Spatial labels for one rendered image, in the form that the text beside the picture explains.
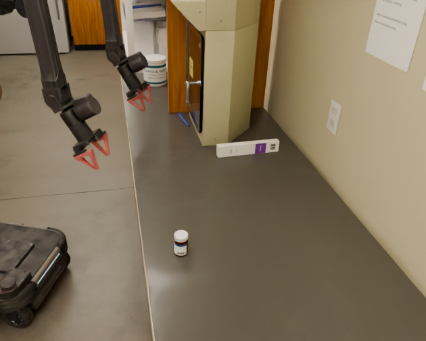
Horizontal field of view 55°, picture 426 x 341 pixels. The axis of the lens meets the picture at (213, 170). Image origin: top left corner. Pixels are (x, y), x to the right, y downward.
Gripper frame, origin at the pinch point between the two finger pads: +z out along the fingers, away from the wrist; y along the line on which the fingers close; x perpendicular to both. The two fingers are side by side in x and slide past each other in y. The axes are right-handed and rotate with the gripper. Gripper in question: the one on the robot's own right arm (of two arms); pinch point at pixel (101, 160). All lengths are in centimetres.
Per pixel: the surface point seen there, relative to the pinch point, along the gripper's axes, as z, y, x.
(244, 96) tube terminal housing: 15, 53, -41
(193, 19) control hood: -23, 36, -41
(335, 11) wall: -4, 43, -85
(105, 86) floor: 19, 337, 179
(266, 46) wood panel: 6, 86, -52
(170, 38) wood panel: -18, 69, -18
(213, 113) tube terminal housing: 12, 39, -29
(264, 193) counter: 37, 8, -43
